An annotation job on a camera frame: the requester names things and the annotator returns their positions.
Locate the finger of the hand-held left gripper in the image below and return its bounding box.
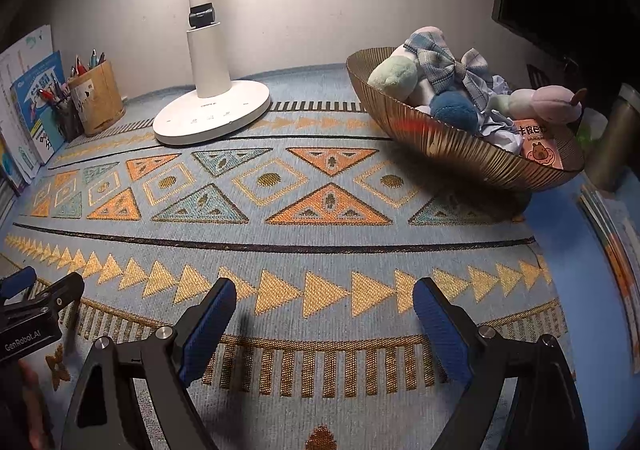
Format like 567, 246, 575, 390
27, 272, 86, 331
0, 266, 39, 306

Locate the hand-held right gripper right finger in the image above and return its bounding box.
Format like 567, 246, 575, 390
412, 276, 590, 450

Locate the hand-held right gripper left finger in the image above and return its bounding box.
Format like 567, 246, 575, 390
60, 277, 238, 450

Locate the amber ribbed glass bowl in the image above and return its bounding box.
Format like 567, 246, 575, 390
346, 47, 586, 192

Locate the pile of white papers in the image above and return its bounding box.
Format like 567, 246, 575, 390
477, 75, 526, 153

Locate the small pink cardboard box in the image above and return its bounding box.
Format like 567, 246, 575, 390
511, 119, 565, 172

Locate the white and blue plush toy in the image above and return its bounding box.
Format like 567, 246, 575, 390
429, 89, 482, 137

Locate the pastel segmented plush caterpillar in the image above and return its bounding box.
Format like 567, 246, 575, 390
367, 26, 590, 126

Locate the plaid bow keychain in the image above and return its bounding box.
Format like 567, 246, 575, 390
404, 30, 513, 98

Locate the person's left hand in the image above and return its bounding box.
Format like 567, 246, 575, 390
17, 360, 53, 448

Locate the patterned woven table mat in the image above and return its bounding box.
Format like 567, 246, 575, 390
0, 65, 576, 450

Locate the dark mesh pen cup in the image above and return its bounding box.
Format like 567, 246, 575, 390
49, 97, 85, 142

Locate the blue book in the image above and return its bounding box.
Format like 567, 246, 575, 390
10, 50, 68, 166

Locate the bunch of red pens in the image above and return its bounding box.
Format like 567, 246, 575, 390
37, 82, 71, 106

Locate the wooden pen holder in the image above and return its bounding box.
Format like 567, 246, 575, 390
67, 61, 127, 137

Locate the stack of paper booklets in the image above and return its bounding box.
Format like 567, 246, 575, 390
577, 180, 640, 361

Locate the bunch of coloured pens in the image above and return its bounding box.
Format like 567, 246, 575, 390
70, 49, 107, 78

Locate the metal bottle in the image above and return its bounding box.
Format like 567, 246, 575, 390
582, 82, 640, 192

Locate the white desk lamp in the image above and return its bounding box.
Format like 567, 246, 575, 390
152, 0, 272, 147

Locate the green and white bag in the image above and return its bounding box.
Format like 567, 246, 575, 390
575, 107, 608, 156

